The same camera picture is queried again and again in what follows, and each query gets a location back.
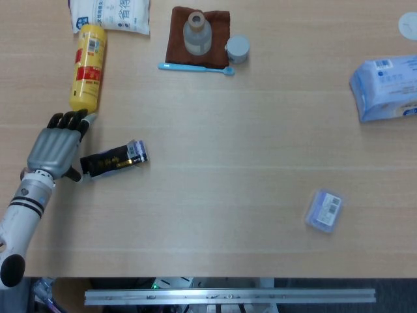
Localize brown folded cloth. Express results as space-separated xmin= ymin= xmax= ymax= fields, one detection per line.
xmin=165 ymin=6 xmax=231 ymax=69

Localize aluminium rail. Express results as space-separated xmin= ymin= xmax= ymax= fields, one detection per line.
xmin=83 ymin=288 xmax=377 ymax=306

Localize yellow squeeze bottle green cap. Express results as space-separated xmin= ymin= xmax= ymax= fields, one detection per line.
xmin=68 ymin=23 xmax=108 ymax=113

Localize frosted glass bottle wooden cap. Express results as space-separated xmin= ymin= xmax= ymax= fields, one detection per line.
xmin=182 ymin=11 xmax=212 ymax=55

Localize cable bundle under table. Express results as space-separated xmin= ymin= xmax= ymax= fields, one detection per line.
xmin=32 ymin=277 xmax=58 ymax=313

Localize black snack packet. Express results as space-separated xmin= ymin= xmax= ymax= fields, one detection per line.
xmin=79 ymin=140 xmax=150 ymax=180

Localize white salt bag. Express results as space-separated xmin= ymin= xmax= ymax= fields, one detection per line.
xmin=67 ymin=0 xmax=151 ymax=36

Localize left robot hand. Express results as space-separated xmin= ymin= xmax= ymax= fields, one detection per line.
xmin=27 ymin=110 xmax=98 ymax=183

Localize white round table cap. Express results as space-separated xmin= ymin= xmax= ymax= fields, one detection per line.
xmin=397 ymin=12 xmax=417 ymax=42

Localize purple box in clear case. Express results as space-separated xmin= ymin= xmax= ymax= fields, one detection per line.
xmin=305 ymin=188 xmax=345 ymax=234

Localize light blue toothbrush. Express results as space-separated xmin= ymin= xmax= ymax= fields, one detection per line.
xmin=158 ymin=62 xmax=235 ymax=76

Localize blue wet wipes pack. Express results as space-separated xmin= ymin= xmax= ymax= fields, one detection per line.
xmin=349 ymin=54 xmax=417 ymax=124

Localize small grey jar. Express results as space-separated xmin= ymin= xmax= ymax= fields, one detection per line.
xmin=225 ymin=35 xmax=252 ymax=65

